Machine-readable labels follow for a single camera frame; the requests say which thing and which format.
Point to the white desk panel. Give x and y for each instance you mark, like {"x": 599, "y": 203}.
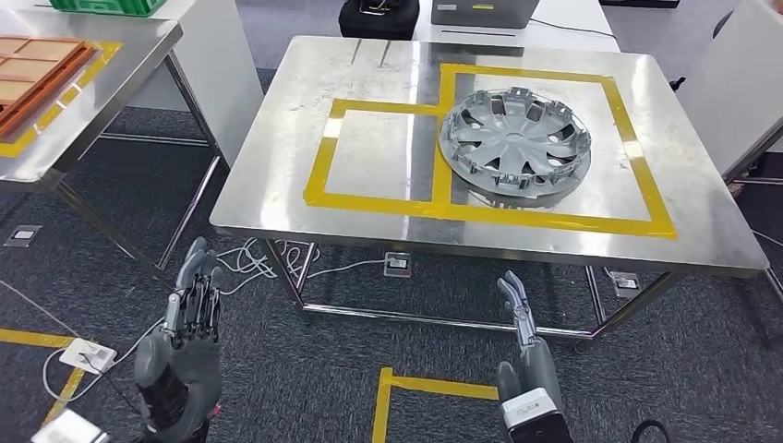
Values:
{"x": 226, "y": 73}
{"x": 734, "y": 92}

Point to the white desk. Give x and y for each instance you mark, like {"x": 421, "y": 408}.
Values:
{"x": 581, "y": 12}

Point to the white power strip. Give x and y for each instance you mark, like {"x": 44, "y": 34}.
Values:
{"x": 89, "y": 356}

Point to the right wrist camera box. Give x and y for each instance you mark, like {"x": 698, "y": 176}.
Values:
{"x": 532, "y": 416}

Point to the grey laptop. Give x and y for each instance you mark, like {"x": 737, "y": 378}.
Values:
{"x": 483, "y": 15}

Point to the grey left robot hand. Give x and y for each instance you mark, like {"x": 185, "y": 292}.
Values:
{"x": 183, "y": 373}

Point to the yellow tape on table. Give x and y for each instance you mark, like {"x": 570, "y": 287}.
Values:
{"x": 101, "y": 58}

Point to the yellow tape on workbench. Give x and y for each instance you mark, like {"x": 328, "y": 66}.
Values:
{"x": 367, "y": 204}

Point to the green plastic crate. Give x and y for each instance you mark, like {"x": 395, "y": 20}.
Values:
{"x": 104, "y": 6}

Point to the black carry bag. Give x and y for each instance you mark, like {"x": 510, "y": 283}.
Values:
{"x": 379, "y": 24}

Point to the steel floor outlet plate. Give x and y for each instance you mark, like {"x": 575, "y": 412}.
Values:
{"x": 22, "y": 236}
{"x": 624, "y": 283}
{"x": 397, "y": 264}

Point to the grey plastic wheel cover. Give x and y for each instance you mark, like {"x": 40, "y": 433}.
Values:
{"x": 520, "y": 143}

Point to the yellow floor tape square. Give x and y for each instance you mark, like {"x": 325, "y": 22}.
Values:
{"x": 37, "y": 338}
{"x": 382, "y": 409}

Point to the orange compartment tray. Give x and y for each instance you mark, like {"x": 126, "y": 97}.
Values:
{"x": 37, "y": 67}

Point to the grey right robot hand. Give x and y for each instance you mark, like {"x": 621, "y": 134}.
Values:
{"x": 538, "y": 367}

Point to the steel workbench table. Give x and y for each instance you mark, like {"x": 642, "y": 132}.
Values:
{"x": 367, "y": 79}

